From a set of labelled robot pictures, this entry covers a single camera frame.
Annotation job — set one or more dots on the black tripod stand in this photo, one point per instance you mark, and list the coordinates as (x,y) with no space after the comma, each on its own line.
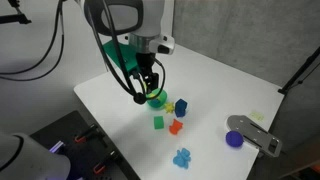
(294,80)

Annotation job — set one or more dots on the green cube toy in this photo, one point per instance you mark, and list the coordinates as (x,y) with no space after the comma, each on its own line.
(158,122)

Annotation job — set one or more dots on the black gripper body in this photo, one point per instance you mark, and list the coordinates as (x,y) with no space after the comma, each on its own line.
(146,73)

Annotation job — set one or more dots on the dark blue block toy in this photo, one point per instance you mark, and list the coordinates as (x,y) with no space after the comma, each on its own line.
(180,108)

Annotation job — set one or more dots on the orange toy figure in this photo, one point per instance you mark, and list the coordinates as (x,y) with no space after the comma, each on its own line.
(175,127)

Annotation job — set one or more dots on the yellow spiky toy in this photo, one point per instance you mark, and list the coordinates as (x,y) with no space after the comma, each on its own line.
(169,107)

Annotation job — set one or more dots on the black clamp base board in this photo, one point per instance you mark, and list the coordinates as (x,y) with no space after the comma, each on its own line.
(92,153)

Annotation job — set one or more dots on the green plastic mount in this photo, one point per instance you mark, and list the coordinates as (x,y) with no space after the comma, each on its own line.
(128,55)

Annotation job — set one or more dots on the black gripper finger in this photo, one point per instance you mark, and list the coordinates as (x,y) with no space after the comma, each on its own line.
(145,87)
(154,86)

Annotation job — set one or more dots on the yellow sticky note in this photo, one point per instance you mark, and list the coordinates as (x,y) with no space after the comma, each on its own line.
(256,116)

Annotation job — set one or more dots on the purple ball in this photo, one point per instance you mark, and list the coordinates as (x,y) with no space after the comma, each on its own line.
(234,139)

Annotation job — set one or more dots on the green plastic bowl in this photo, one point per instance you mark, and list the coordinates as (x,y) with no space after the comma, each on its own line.
(157,98)

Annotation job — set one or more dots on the light blue toy figure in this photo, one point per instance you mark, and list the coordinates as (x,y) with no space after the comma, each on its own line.
(182,158)

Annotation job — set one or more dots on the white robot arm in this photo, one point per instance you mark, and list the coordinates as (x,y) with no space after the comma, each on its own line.
(129,34)

